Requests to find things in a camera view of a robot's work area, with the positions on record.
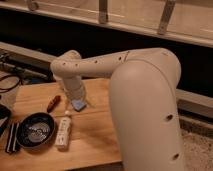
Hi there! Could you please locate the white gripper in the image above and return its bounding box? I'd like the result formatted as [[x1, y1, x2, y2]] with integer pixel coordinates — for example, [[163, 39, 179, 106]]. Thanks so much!
[[63, 77, 89, 110]]

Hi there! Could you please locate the white plastic bottle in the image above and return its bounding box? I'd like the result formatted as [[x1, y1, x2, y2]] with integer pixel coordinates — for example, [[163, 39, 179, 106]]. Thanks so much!
[[55, 110, 72, 150]]

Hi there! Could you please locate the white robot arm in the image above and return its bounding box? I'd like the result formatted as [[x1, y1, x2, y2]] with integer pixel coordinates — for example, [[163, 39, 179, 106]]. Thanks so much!
[[50, 48, 186, 171]]

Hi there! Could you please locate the dark ceramic bowl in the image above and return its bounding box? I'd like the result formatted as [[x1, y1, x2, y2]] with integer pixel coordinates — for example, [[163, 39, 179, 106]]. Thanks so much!
[[16, 112, 55, 148]]

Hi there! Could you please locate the blue sponge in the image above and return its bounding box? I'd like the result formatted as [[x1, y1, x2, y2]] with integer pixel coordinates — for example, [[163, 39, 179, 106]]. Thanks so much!
[[71, 99, 86, 112]]

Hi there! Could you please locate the red brown sausage toy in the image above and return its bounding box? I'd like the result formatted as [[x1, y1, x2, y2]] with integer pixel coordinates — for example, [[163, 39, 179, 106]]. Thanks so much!
[[47, 95, 61, 113]]

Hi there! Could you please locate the wooden cutting board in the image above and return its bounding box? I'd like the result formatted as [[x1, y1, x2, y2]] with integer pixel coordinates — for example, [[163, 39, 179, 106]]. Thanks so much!
[[0, 79, 121, 171]]

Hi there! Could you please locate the black object at left edge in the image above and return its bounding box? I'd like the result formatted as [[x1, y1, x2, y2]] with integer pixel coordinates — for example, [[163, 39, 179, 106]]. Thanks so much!
[[0, 104, 11, 136]]

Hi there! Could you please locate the black striped rectangular object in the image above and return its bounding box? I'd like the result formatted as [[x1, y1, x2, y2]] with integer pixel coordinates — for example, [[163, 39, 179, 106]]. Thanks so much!
[[5, 123, 20, 154]]

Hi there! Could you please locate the black cable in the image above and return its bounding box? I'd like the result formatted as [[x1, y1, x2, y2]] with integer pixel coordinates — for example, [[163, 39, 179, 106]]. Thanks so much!
[[0, 73, 24, 94]]

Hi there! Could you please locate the metal bracket middle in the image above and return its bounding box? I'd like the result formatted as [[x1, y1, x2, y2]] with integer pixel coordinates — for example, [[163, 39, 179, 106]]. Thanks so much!
[[98, 0, 108, 24]]

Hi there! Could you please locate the metal bracket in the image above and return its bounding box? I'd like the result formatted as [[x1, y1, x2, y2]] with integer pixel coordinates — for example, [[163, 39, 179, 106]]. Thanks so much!
[[26, 0, 39, 11], [98, 0, 108, 24], [157, 0, 176, 35]]

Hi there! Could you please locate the metal bracket left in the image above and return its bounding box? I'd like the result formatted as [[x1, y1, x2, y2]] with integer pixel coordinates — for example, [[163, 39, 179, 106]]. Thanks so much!
[[26, 0, 39, 11]]

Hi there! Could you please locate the metal bracket right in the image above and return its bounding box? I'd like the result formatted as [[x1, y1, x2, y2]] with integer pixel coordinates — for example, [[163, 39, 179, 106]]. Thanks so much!
[[157, 0, 176, 35]]

